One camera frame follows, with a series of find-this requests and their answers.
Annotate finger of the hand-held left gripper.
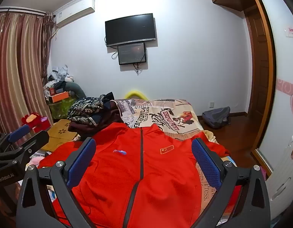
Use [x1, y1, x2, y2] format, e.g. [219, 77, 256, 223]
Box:
[0, 131, 50, 161]
[5, 124, 31, 143]

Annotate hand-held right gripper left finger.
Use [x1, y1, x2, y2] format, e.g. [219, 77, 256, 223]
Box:
[16, 137, 97, 228]

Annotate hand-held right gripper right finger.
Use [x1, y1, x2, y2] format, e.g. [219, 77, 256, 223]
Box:
[191, 138, 272, 228]

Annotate red zip jacket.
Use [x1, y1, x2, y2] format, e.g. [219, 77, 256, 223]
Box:
[38, 122, 242, 228]

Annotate red plush toy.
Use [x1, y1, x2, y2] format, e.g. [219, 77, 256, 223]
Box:
[21, 111, 48, 127]

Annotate wooden stool with flower cutouts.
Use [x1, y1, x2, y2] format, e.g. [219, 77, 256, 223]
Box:
[40, 119, 78, 152]

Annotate grey backpack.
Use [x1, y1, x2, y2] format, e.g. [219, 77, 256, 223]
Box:
[202, 106, 231, 129]

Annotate green basket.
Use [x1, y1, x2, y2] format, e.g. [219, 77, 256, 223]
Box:
[48, 97, 77, 120]

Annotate maroon garment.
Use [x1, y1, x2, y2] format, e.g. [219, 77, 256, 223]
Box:
[68, 100, 128, 142]

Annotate navy patterned sweater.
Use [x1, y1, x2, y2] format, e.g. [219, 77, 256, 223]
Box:
[67, 91, 116, 127]

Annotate orange box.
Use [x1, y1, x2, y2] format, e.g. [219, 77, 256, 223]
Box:
[48, 91, 70, 103]

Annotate striped brown curtain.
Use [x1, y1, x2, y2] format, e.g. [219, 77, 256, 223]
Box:
[0, 6, 54, 136]

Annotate pile of clutter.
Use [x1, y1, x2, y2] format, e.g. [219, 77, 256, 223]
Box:
[43, 64, 74, 95]

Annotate printed bed sheet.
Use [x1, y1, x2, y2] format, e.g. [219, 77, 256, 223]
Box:
[28, 98, 237, 228]

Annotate grey cushion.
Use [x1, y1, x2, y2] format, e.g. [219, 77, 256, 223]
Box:
[66, 83, 87, 98]

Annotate white cabinet with stickers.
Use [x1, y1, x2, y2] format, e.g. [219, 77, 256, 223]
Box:
[265, 132, 293, 207]

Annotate yellow foam tube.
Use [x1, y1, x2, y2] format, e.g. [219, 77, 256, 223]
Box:
[125, 90, 149, 100]

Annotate wooden door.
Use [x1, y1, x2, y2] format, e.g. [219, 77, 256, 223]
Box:
[244, 7, 272, 124]

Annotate white air conditioner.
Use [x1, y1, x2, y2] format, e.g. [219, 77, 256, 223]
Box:
[53, 0, 96, 28]

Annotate small wall monitor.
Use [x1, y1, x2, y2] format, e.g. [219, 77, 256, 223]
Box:
[117, 42, 147, 65]

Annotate black wall television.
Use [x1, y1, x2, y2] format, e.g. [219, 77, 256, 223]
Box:
[105, 13, 157, 47]

